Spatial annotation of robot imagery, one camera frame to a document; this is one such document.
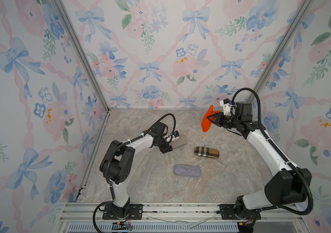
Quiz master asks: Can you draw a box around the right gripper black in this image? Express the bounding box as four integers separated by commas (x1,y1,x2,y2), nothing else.
207,112,240,130

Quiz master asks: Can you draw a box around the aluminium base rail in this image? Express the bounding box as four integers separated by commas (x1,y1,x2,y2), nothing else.
57,201,303,233

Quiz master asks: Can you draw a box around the brown plaid eyeglass case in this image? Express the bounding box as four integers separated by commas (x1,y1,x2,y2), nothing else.
194,147,220,159

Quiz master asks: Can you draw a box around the orange microfiber cloth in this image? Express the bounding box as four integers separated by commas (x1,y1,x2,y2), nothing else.
201,105,220,133

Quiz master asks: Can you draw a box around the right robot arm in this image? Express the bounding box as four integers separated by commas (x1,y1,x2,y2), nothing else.
202,99,314,221

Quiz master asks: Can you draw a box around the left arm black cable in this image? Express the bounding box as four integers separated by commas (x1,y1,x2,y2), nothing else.
92,113,177,233

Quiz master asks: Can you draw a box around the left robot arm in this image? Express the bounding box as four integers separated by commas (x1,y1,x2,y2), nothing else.
99,122,180,220

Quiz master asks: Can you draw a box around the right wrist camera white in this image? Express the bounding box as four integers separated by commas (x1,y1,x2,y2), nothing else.
219,98,235,116

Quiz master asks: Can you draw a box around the purple fabric eyeglass case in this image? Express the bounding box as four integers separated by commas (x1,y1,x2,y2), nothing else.
174,164,202,177

